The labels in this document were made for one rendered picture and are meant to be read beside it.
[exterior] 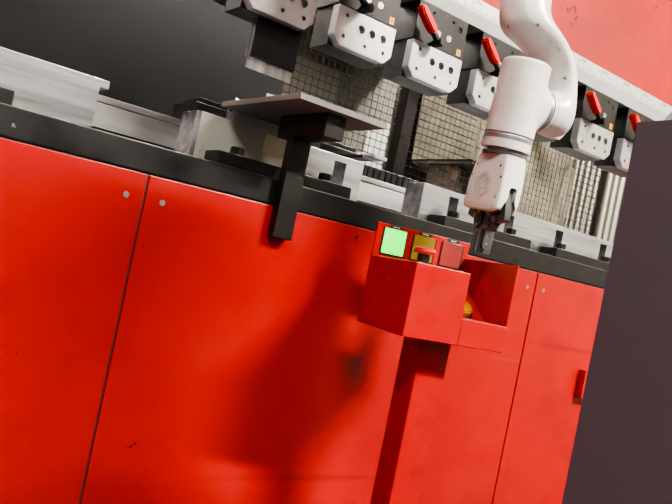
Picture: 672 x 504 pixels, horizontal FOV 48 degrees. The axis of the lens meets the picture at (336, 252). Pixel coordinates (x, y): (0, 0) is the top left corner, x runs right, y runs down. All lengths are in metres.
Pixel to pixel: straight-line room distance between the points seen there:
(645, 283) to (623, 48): 1.35
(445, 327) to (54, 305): 0.60
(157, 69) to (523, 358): 1.11
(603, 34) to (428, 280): 1.13
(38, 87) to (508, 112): 0.75
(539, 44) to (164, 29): 0.95
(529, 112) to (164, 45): 0.98
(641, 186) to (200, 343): 0.72
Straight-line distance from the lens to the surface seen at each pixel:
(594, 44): 2.14
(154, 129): 1.62
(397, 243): 1.35
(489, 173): 1.31
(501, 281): 1.34
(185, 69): 1.96
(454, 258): 1.42
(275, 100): 1.25
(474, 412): 1.73
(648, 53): 2.34
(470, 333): 1.27
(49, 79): 1.29
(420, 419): 1.31
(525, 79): 1.32
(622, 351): 0.97
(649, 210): 0.98
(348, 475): 1.54
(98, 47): 1.89
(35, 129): 1.16
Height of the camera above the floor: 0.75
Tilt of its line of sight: 1 degrees up
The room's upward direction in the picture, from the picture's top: 12 degrees clockwise
